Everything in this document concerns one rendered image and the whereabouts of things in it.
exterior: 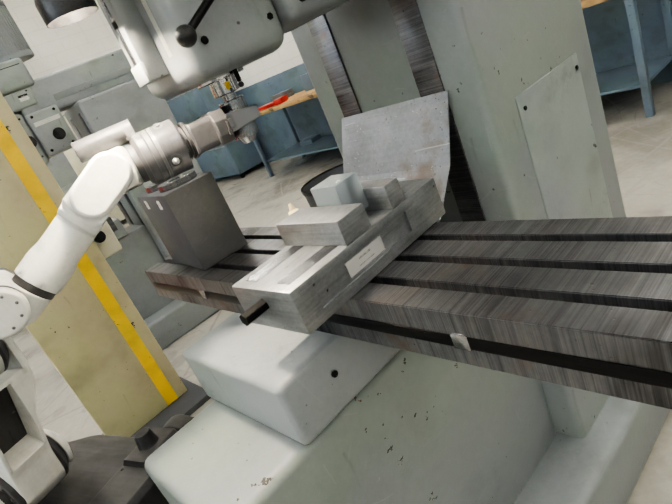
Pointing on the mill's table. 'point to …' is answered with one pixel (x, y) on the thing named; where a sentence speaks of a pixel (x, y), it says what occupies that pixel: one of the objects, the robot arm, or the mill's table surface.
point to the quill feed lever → (186, 36)
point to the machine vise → (341, 258)
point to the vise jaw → (324, 225)
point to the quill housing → (209, 39)
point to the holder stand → (193, 219)
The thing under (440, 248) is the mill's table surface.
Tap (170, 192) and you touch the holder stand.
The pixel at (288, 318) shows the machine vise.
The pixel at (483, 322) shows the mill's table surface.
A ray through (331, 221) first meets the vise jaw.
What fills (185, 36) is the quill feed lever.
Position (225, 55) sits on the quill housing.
